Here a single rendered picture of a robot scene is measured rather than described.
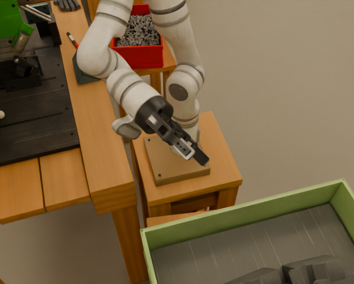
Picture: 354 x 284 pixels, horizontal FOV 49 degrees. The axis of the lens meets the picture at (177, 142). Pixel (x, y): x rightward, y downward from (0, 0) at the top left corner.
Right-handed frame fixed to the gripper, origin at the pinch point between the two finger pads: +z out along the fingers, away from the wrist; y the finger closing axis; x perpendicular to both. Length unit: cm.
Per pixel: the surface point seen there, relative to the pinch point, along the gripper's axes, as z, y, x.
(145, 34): -81, 75, -14
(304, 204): 16, 58, -6
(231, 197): -3, 67, 9
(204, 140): -23, 62, 1
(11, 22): -93, 29, 16
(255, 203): 7.6, 43.0, 2.6
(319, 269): 31, 40, 3
